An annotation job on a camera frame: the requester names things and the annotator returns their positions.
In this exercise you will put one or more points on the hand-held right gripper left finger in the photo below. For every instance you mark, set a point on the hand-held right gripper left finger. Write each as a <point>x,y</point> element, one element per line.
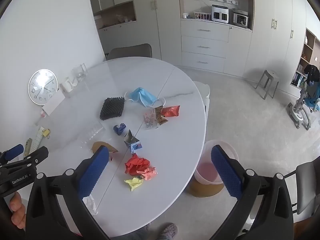
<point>93,172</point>

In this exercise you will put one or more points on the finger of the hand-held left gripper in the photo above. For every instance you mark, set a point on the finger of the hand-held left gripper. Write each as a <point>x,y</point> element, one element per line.
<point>15,151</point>
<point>37,157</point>

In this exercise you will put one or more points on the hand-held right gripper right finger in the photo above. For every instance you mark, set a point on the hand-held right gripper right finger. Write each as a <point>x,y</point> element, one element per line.
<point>226,172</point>

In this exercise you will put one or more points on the pink plastic bin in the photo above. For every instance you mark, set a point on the pink plastic bin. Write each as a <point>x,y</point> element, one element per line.
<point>207,172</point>

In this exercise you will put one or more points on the blue wrapper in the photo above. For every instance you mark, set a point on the blue wrapper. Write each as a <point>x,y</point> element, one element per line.
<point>120,128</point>

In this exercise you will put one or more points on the clear brown snack wrapper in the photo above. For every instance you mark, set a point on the clear brown snack wrapper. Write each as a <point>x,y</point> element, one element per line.
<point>153,118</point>

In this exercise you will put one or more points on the person's left hand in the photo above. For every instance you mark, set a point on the person's left hand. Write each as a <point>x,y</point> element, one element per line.
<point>17,212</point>

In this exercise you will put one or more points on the brown folding ruler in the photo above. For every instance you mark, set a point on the brown folding ruler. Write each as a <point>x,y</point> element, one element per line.
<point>28,146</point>

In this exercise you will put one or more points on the cream folding ruler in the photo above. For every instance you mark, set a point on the cream folding ruler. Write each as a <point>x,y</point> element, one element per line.
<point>37,136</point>

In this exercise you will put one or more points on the round brown mat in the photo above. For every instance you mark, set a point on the round brown mat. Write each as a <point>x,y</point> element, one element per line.
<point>206,190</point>

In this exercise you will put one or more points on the yellow binder clip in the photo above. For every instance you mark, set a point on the yellow binder clip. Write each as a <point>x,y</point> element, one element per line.
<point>47,132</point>

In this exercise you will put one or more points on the brown paper piece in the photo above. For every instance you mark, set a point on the brown paper piece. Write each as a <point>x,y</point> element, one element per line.
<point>98,145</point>

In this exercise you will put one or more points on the white tissue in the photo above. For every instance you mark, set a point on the white tissue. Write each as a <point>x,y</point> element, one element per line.
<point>91,203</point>

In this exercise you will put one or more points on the crumpled yellow paper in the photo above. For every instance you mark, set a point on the crumpled yellow paper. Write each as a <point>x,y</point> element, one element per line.
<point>134,183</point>

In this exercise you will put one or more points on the small pink object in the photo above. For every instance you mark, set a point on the small pink object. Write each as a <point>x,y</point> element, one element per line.
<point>43,115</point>

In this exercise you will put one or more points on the crumpled red paper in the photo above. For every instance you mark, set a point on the crumpled red paper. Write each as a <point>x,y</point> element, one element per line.
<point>136,165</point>

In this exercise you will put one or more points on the small blue white carton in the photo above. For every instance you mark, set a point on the small blue white carton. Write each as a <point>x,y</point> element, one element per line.
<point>132,141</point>

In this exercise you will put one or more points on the crumpled orange paper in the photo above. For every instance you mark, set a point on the crumpled orange paper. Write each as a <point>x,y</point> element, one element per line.
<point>148,173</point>

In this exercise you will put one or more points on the white card box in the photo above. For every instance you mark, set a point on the white card box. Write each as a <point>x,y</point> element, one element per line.
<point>53,102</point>

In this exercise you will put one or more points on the black foam net sleeve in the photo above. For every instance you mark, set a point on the black foam net sleeve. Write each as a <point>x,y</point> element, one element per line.
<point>112,108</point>

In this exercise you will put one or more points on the dark grey chair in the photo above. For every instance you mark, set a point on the dark grey chair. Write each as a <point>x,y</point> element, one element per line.
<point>305,187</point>

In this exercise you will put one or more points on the red snack packet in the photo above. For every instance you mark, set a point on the red snack packet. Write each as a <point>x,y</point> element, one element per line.
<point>171,110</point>

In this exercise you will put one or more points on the grey slipper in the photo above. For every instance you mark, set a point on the grey slipper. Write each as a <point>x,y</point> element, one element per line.
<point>167,231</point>

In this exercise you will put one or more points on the blue face mask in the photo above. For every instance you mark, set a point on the blue face mask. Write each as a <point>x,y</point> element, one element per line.
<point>143,97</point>

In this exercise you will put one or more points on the clear drinking glass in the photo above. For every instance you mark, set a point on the clear drinking glass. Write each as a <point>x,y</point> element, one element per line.
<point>80,72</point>

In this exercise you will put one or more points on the grey wheeled stand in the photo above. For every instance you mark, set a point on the grey wheeled stand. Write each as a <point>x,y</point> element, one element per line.
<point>298,110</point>

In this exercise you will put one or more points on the grey stool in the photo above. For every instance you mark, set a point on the grey stool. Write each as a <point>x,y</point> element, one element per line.
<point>268,80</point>

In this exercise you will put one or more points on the white drawer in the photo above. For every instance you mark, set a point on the white drawer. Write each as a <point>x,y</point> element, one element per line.
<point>202,62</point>
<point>205,31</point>
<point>203,47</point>

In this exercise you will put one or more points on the grey upholstered chair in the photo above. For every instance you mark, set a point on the grey upholstered chair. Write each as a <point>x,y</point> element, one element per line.
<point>130,51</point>

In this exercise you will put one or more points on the dark jacket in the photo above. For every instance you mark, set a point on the dark jacket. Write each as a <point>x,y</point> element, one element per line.
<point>312,75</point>

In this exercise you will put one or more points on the wooden bookshelf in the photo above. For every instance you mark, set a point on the wooden bookshelf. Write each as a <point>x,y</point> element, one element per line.
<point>303,62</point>

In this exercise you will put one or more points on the tall white cupboard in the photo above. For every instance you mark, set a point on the tall white cupboard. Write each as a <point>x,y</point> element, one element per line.
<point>265,35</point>

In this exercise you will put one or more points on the silver countertop oven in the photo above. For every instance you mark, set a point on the silver countertop oven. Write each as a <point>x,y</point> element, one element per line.
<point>240,17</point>

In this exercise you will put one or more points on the white air fryer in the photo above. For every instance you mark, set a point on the white air fryer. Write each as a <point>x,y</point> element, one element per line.
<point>220,13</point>

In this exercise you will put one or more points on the white cupboard with niche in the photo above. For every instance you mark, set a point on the white cupboard with niche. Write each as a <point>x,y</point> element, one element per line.
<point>165,25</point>

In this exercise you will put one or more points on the round white wall clock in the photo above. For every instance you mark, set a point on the round white wall clock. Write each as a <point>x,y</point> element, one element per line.
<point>43,86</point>

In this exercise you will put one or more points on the white wall hook rail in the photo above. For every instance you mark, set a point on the white wall hook rail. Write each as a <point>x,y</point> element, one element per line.
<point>223,0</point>

